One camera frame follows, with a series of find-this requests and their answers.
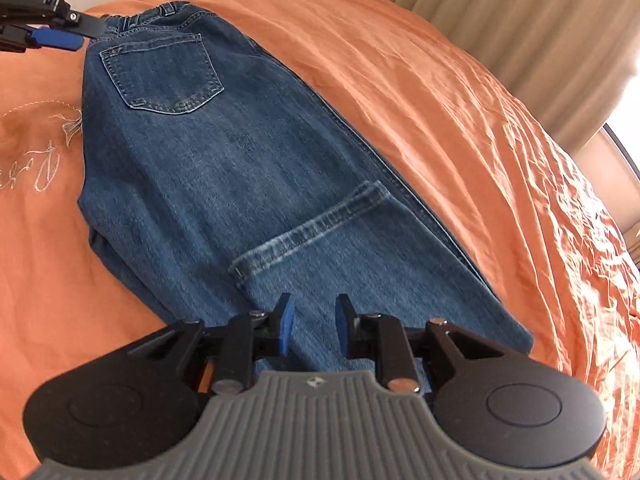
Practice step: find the orange bed cover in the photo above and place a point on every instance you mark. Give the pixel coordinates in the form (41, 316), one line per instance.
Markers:
(511, 196)

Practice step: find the beige curtain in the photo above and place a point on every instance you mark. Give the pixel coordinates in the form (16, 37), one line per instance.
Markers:
(568, 61)

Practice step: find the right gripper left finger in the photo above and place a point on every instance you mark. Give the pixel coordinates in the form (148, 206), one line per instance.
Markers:
(220, 359)

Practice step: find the blue denim jeans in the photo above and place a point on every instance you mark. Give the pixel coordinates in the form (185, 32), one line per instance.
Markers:
(217, 180)

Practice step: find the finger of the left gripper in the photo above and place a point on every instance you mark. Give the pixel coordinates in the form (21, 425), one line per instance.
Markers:
(67, 32)

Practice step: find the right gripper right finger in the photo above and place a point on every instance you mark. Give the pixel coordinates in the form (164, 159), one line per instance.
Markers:
(438, 352)

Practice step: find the window with dark frame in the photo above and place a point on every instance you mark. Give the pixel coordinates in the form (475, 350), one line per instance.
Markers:
(623, 124)

